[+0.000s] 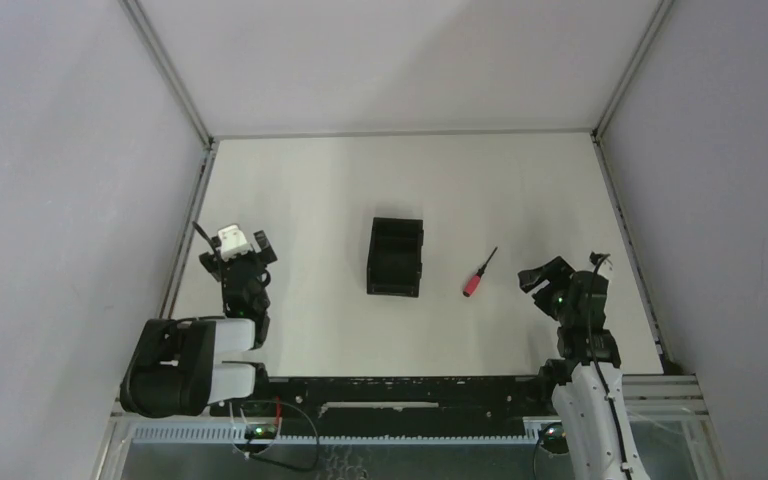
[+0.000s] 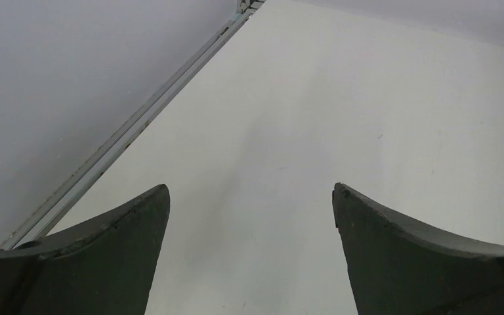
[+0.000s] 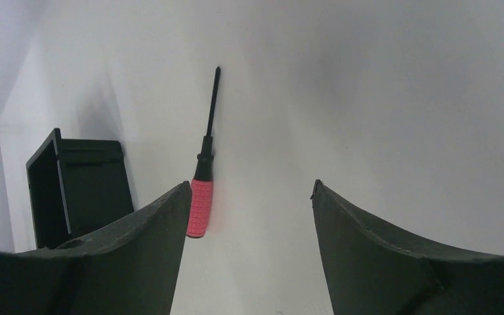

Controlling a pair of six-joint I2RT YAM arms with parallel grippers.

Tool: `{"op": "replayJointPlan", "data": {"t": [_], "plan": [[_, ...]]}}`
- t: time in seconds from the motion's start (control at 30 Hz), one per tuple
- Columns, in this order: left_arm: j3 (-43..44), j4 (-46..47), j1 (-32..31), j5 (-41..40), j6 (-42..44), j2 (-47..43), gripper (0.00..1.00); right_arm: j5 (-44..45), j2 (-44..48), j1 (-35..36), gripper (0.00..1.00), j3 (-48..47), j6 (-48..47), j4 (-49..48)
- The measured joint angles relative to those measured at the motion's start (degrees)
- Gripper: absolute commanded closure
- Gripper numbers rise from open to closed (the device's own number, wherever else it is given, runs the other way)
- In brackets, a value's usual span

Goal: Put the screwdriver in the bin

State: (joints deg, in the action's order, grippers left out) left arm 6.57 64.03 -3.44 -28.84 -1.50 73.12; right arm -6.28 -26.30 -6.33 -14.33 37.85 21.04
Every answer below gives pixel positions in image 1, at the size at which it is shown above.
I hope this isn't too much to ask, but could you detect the red handled screwdriver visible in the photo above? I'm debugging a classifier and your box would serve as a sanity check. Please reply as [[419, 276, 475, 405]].
[[462, 247, 498, 298]]

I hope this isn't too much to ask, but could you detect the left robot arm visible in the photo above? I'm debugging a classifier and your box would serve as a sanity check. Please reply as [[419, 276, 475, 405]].
[[119, 224, 277, 419]]

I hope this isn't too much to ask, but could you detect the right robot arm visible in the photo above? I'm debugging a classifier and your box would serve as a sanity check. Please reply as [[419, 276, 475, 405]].
[[518, 253, 649, 479]]

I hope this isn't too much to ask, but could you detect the black plastic bin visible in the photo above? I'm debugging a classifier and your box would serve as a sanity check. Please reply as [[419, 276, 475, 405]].
[[366, 217, 424, 298]]

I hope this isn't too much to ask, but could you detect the right circuit board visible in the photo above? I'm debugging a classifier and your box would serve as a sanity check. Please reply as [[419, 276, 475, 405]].
[[537, 425, 569, 455]]

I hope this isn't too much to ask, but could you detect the circuit board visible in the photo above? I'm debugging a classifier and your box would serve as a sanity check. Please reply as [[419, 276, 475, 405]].
[[245, 425, 279, 443], [537, 425, 569, 455]]

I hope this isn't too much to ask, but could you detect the left circuit board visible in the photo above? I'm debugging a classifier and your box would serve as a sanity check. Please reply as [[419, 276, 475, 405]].
[[245, 425, 279, 443]]

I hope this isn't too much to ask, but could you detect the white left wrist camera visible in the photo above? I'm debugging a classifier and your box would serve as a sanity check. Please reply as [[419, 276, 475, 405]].
[[217, 224, 253, 261]]

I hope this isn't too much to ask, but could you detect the black looped cable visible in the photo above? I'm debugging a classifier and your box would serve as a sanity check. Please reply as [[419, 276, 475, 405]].
[[241, 399, 321, 474]]

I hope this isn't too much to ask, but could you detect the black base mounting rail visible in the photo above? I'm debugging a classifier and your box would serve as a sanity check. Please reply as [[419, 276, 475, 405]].
[[249, 375, 554, 416]]

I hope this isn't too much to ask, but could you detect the white slotted cable duct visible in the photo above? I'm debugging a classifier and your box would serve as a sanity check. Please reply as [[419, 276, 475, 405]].
[[130, 423, 541, 445]]

